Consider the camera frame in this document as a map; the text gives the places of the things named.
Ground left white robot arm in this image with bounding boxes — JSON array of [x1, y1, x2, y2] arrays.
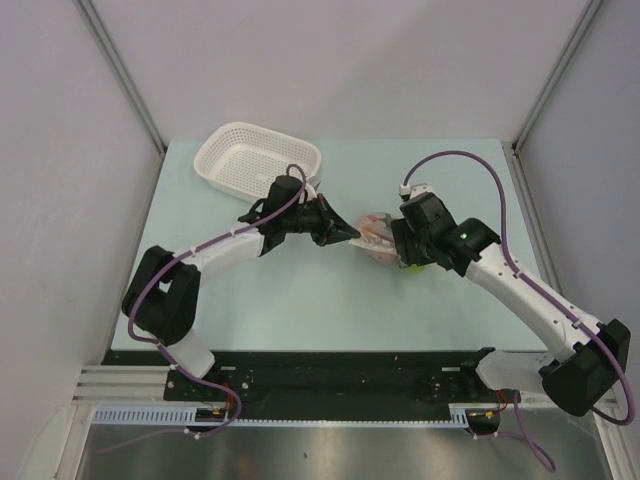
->
[[121, 194, 360, 400]]

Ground purple cable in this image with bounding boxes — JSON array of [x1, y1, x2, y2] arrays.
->
[[94, 165, 309, 454], [402, 150, 631, 472]]

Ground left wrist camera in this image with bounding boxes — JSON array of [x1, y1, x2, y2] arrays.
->
[[263, 175, 303, 214]]

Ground white slotted cable duct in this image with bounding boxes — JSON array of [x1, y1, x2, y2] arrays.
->
[[91, 405, 469, 429]]

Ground aluminium frame post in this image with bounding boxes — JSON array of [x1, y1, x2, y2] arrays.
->
[[511, 0, 608, 153], [73, 0, 168, 159]]

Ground green fake fruit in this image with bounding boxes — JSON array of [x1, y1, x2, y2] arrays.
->
[[400, 264, 425, 275]]

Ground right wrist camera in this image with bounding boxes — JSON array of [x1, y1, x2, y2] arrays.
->
[[400, 184, 457, 237]]

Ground right aluminium frame post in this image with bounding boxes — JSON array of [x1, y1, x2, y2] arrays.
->
[[511, 0, 608, 153]]

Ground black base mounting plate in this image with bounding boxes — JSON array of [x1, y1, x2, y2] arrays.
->
[[102, 349, 524, 421]]

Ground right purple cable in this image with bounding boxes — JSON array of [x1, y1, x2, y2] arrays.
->
[[402, 150, 631, 472]]

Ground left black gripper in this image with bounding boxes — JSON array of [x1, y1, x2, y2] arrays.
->
[[282, 194, 359, 247]]

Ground white perforated plastic basket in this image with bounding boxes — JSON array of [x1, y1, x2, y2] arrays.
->
[[193, 122, 322, 203]]

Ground aluminium rail bottom left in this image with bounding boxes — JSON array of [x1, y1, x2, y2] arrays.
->
[[73, 363, 176, 404]]

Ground left aluminium frame post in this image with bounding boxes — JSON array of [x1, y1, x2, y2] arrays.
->
[[73, 0, 168, 159]]

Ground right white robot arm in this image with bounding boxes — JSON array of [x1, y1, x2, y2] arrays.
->
[[391, 214, 631, 416]]

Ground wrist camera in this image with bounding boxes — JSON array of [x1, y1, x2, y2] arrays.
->
[[263, 175, 303, 214], [400, 184, 457, 237]]

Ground polka dot zip bag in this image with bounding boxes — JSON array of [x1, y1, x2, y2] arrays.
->
[[348, 212, 410, 269]]

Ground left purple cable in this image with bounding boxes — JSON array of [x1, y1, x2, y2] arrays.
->
[[94, 165, 309, 454]]

